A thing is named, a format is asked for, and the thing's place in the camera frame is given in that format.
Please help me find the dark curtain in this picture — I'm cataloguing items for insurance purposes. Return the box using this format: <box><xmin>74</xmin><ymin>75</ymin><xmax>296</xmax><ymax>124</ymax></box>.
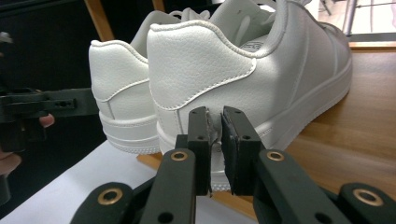
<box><xmin>0</xmin><ymin>0</ymin><xmax>108</xmax><ymax>216</ymax></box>

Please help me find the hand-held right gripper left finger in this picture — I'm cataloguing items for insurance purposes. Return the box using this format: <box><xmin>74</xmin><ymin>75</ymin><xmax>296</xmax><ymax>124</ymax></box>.
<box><xmin>139</xmin><ymin>105</ymin><xmax>213</xmax><ymax>224</ymax></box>

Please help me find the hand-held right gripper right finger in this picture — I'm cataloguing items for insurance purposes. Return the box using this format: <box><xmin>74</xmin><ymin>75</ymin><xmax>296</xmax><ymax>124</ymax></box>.
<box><xmin>219</xmin><ymin>105</ymin><xmax>353</xmax><ymax>224</ymax></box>

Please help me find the wooden three-tier shoe rack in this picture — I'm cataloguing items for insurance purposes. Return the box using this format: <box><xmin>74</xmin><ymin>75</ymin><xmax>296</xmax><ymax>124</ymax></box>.
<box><xmin>83</xmin><ymin>0</ymin><xmax>396</xmax><ymax>222</ymax></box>

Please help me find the white sneaker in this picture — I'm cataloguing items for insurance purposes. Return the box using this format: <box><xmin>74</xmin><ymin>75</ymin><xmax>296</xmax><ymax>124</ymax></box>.
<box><xmin>88</xmin><ymin>8</ymin><xmax>213</xmax><ymax>155</ymax></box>
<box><xmin>146</xmin><ymin>0</ymin><xmax>354</xmax><ymax>192</ymax></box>

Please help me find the grey metal stand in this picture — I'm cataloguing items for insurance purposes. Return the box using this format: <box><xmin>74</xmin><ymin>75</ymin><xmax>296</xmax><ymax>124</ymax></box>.
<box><xmin>341</xmin><ymin>0</ymin><xmax>362</xmax><ymax>35</ymax></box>

